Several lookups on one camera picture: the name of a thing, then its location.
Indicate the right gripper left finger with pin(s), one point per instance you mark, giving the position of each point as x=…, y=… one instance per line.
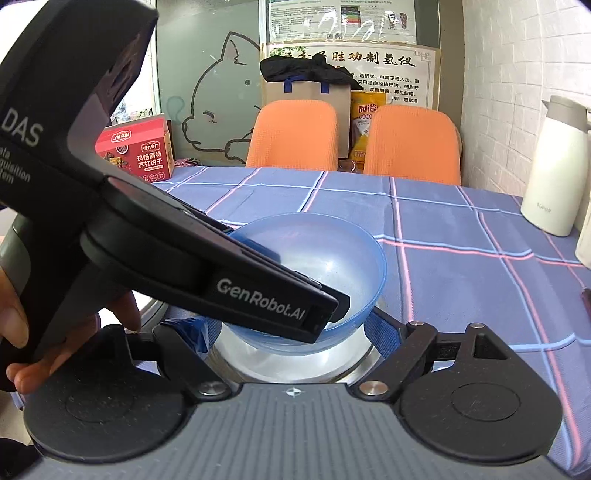
x=197, y=329

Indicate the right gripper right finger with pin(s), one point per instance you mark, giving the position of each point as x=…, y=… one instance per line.
x=383, y=331

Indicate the stainless steel bowl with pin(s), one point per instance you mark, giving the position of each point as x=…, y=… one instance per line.
x=237, y=362

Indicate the blue translucent plastic bowl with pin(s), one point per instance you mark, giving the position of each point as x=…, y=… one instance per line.
x=331, y=250

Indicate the blue plaid tablecloth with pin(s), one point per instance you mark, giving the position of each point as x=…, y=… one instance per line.
x=491, y=381

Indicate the red cracker box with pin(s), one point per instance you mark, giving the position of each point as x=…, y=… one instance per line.
x=141, y=147

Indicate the pink patterned bag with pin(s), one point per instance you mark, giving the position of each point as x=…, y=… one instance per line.
x=186, y=162

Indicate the right orange chair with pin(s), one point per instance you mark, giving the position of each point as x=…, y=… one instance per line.
x=413, y=143

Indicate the orange chair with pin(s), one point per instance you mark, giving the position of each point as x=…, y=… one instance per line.
x=295, y=134
x=413, y=143

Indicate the red cased smartphone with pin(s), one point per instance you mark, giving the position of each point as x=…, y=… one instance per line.
x=586, y=299

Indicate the white thermos jug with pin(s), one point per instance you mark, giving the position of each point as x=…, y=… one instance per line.
x=559, y=169

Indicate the white lidded cup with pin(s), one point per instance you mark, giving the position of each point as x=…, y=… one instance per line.
x=583, y=247

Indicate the left orange chair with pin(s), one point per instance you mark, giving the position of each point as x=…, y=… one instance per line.
x=295, y=134

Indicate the yellow snack bag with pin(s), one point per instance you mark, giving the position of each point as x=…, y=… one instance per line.
x=364, y=104

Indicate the brown cardboard box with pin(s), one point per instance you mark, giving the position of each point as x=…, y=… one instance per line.
x=339, y=96

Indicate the black cloth on box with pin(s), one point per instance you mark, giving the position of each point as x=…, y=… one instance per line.
x=317, y=69

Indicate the white poster with text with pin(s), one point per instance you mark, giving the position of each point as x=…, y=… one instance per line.
x=407, y=74

